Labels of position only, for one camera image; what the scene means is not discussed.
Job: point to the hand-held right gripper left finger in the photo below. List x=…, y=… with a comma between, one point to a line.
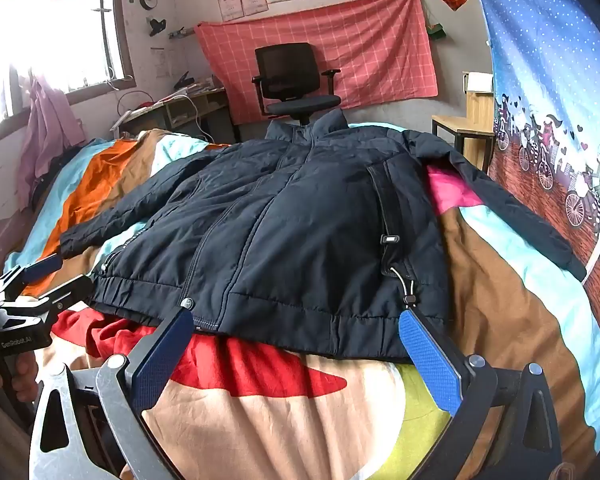
x=162, y=355

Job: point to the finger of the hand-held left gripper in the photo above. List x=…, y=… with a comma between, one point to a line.
x=42, y=266
x=65, y=294

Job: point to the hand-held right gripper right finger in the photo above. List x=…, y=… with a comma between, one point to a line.
x=430, y=360

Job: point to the dark navy padded jacket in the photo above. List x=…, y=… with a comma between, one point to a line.
x=290, y=220

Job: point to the person's left hand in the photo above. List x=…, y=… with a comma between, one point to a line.
x=25, y=375

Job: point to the colourful striped blanket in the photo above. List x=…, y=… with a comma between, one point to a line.
x=280, y=420

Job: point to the pink hanging cloth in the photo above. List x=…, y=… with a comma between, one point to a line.
x=50, y=130

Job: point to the wooden desk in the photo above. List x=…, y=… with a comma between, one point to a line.
x=180, y=110

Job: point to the window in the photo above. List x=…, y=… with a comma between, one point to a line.
x=55, y=35

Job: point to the black desk gadget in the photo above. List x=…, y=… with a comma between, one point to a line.
x=184, y=81

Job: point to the wooden chair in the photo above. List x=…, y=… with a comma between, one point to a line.
x=480, y=107

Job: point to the black office chair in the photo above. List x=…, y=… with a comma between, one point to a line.
x=280, y=67

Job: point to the blue printed curtain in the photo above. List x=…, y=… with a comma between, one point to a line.
x=545, y=60

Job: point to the white wall paper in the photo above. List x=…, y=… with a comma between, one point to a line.
x=159, y=62

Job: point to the black wall ornament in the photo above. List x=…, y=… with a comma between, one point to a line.
x=156, y=26

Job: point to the small wall shelf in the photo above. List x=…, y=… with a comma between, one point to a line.
x=182, y=33

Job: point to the round wall clock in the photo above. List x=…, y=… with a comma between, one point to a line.
x=148, y=0

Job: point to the red checked wall cloth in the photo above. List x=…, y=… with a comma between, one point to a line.
x=380, y=50

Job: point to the green wall ornament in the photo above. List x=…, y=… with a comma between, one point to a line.
x=436, y=30

